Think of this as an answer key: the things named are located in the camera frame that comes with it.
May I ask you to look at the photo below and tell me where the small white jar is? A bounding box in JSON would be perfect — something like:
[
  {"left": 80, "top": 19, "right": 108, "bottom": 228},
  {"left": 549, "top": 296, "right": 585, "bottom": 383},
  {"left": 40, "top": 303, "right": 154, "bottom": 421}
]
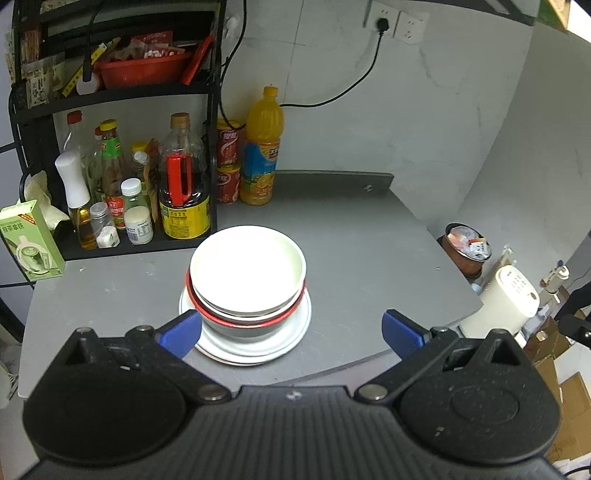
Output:
[{"left": 121, "top": 178, "right": 153, "bottom": 245}]

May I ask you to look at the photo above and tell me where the cream rice cooker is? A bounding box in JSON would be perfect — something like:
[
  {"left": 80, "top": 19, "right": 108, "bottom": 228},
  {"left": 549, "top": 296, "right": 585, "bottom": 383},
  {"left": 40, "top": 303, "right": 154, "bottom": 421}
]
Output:
[{"left": 459, "top": 265, "right": 540, "bottom": 339}]

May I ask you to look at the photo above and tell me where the pale green bowl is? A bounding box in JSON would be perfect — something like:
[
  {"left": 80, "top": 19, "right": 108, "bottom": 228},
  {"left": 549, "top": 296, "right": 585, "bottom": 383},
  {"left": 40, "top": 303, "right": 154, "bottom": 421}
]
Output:
[
  {"left": 193, "top": 292, "right": 304, "bottom": 324},
  {"left": 188, "top": 225, "right": 308, "bottom": 314}
]

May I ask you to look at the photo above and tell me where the red soda can lower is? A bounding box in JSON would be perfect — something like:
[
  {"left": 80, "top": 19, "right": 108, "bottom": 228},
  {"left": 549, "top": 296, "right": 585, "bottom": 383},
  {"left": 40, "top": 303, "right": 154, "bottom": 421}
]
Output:
[{"left": 217, "top": 163, "right": 242, "bottom": 204}]

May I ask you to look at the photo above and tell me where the soy sauce bottle red handle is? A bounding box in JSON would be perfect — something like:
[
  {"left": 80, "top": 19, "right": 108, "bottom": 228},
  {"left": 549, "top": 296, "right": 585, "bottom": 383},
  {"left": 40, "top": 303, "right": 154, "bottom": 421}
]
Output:
[{"left": 158, "top": 112, "right": 211, "bottom": 240}]

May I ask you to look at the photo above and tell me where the red plastic basket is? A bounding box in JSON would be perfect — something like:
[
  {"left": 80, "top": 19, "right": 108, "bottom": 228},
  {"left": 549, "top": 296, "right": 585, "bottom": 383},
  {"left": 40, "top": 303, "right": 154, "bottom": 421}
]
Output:
[{"left": 95, "top": 53, "right": 192, "bottom": 90}]

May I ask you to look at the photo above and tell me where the green tea carton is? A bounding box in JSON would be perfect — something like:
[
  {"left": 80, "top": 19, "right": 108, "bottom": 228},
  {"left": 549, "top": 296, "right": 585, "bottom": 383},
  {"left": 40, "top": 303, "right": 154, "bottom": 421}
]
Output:
[{"left": 0, "top": 200, "right": 65, "bottom": 281}]

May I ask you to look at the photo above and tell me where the white bakery plate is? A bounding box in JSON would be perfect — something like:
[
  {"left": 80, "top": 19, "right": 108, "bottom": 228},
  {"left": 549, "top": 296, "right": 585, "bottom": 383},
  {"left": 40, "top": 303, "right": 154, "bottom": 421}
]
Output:
[{"left": 197, "top": 293, "right": 311, "bottom": 357}]

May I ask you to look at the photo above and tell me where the red rimmed bowl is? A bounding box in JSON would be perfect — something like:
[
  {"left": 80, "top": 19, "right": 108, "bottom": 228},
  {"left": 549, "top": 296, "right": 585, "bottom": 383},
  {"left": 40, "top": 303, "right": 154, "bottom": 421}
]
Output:
[{"left": 184, "top": 271, "right": 308, "bottom": 339}]

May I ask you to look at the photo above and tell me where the red soda can upper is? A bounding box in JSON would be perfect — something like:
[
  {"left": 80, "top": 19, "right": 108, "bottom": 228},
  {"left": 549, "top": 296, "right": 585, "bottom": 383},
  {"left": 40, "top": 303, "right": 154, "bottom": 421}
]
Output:
[{"left": 216, "top": 118, "right": 240, "bottom": 168}]

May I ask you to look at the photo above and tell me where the brown pot with packets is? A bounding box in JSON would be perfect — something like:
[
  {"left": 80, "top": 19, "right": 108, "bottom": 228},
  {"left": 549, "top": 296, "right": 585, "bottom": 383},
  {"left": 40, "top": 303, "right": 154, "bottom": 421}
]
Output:
[{"left": 440, "top": 223, "right": 492, "bottom": 280}]

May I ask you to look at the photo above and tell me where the black kitchen rack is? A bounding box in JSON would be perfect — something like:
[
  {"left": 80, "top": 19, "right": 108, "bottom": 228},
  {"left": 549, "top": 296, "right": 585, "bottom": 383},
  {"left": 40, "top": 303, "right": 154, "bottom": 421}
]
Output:
[{"left": 8, "top": 0, "right": 228, "bottom": 262}]

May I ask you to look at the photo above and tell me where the red soda can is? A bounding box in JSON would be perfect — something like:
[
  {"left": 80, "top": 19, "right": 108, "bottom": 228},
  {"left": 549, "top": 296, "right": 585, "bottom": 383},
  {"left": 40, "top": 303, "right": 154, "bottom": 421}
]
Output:
[
  {"left": 217, "top": 163, "right": 242, "bottom": 204},
  {"left": 216, "top": 118, "right": 240, "bottom": 168}
]

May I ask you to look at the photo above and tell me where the white capped oil bottle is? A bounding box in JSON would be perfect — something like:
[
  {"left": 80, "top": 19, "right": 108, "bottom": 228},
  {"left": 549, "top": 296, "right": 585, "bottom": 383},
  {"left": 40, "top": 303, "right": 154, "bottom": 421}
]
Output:
[{"left": 55, "top": 150, "right": 97, "bottom": 250}]

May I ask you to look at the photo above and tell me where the small clear spice jar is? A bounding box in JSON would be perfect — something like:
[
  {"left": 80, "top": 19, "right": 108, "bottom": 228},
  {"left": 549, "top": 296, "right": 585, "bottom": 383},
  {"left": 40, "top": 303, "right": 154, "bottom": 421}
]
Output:
[{"left": 89, "top": 202, "right": 120, "bottom": 249}]

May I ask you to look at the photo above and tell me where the cardboard box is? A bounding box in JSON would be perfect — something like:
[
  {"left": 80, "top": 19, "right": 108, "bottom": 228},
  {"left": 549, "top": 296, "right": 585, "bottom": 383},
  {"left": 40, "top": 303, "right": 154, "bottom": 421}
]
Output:
[{"left": 524, "top": 318, "right": 590, "bottom": 466}]

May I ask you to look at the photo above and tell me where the orange juice bottle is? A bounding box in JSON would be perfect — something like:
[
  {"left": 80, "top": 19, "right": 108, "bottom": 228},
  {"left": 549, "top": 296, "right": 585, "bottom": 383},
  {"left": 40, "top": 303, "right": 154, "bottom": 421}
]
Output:
[{"left": 239, "top": 85, "right": 284, "bottom": 206}]

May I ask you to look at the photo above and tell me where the green label vinegar bottle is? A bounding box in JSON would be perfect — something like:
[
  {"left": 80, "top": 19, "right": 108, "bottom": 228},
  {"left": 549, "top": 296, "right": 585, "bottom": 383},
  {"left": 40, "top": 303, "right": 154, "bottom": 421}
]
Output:
[{"left": 99, "top": 119, "right": 126, "bottom": 230}]

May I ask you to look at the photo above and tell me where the white wall socket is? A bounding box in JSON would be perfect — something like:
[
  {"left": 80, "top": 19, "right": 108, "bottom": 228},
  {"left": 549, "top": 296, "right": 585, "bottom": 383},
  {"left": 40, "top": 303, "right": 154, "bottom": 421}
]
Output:
[{"left": 363, "top": 1, "right": 430, "bottom": 45}]

